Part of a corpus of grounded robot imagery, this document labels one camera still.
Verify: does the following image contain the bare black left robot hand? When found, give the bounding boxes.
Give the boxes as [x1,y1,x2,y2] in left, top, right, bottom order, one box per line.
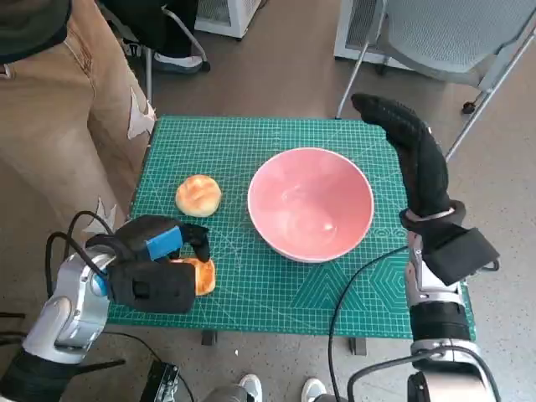
[111,215,211,264]

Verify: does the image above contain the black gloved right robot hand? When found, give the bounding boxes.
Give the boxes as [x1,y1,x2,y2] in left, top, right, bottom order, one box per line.
[350,92,454,219]

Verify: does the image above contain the round pale bread bun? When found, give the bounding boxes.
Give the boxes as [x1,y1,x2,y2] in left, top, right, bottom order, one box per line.
[175,174,222,218]

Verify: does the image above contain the orange striped bread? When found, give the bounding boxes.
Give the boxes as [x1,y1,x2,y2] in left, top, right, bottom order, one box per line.
[169,257,217,297]

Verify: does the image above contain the pink bowl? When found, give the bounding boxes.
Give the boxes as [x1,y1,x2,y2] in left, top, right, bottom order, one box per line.
[246,146,375,264]

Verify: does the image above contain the green cutting mat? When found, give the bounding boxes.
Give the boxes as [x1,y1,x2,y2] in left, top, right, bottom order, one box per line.
[106,115,477,340]

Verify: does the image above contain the long black stand bar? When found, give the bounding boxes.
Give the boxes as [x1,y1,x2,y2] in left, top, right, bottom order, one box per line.
[62,358,126,378]

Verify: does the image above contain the grey mesh chair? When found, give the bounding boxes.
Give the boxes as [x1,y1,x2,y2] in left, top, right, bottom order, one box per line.
[336,0,536,162]

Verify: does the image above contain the black metal box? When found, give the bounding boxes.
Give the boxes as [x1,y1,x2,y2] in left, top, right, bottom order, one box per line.
[140,359,182,402]

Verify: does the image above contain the standing person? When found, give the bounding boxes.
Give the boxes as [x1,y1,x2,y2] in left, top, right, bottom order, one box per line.
[0,0,157,252]

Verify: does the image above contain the white mesh cabinet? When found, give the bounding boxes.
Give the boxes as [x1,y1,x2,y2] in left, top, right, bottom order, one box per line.
[193,0,269,39]
[333,0,414,68]

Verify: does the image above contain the grey chair with casters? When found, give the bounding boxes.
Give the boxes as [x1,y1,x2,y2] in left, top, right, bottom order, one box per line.
[100,0,212,108]

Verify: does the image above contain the white shoe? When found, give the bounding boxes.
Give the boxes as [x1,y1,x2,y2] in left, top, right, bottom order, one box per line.
[301,376,326,402]
[238,372,264,402]

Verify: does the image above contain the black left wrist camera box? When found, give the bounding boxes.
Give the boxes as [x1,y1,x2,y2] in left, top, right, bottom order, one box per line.
[107,259,197,314]

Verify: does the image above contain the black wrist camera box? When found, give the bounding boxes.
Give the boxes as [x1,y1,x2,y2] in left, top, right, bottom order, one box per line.
[107,259,197,314]
[420,227,502,287]

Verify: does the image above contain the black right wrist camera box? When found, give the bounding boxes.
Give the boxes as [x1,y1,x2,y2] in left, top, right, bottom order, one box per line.
[420,227,502,287]

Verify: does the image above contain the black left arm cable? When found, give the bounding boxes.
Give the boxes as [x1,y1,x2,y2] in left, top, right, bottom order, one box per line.
[44,210,121,301]

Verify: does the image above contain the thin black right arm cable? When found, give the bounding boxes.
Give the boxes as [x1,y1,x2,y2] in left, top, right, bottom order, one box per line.
[327,245,411,402]

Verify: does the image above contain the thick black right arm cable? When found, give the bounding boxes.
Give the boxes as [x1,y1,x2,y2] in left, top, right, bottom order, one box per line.
[347,354,420,402]

